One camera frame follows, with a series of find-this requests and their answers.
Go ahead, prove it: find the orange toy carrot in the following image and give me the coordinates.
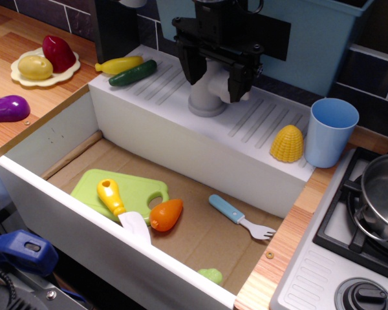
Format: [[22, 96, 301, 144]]
[[149, 199, 184, 232]]

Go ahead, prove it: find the white toy sink unit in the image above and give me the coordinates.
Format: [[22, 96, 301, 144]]
[[0, 46, 314, 309]]

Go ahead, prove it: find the green toy cutting board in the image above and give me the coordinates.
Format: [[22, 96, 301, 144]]
[[71, 169, 169, 225]]

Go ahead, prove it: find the blue handled toy fork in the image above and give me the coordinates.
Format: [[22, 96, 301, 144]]
[[208, 194, 276, 240]]

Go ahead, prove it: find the yellow toy corn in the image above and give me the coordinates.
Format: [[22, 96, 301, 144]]
[[270, 125, 304, 163]]

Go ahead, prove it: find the light blue plastic cup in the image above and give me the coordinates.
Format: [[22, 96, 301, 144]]
[[304, 98, 360, 168]]

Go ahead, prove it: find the brown cardboard sheet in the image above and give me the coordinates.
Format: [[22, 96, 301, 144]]
[[41, 132, 270, 295]]

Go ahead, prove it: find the black stove knob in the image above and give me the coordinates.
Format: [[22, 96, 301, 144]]
[[334, 278, 388, 310]]

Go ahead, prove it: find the cream scalloped plate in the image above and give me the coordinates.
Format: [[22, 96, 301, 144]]
[[11, 48, 80, 87]]

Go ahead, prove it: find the yellow handled toy knife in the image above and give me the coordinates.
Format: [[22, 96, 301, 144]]
[[96, 179, 151, 245]]

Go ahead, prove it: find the steel cooking pot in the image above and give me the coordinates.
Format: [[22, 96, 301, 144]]
[[353, 154, 388, 243]]

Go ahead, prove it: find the purple toy eggplant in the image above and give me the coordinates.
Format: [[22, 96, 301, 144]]
[[0, 95, 30, 123]]

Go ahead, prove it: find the blue plastic clamp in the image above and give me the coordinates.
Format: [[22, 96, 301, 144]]
[[0, 230, 59, 276]]

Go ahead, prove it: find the light green toy vegetable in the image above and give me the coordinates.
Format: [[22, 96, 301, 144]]
[[197, 268, 223, 285]]

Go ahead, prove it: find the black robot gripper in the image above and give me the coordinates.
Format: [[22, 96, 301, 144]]
[[171, 0, 265, 103]]

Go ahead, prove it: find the teal plastic bin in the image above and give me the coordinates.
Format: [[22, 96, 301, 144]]
[[157, 1, 371, 96]]

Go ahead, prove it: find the green toy cucumber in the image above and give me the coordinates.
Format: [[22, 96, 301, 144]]
[[109, 59, 158, 87]]

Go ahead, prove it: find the yellow toy potato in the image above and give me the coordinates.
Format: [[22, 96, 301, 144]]
[[17, 55, 53, 80]]

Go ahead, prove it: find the red toy pepper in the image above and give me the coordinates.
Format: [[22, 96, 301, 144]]
[[42, 36, 76, 74]]

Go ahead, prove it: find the grey toy stove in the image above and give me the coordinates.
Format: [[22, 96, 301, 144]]
[[269, 147, 388, 310]]

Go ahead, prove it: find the black stove grate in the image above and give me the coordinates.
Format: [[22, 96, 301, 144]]
[[313, 147, 388, 278]]

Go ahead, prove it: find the grey toy faucet with lever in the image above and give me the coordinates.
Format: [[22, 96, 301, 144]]
[[188, 59, 231, 118]]

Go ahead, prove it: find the yellow toy squash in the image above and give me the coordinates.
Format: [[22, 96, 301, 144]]
[[94, 56, 144, 75]]

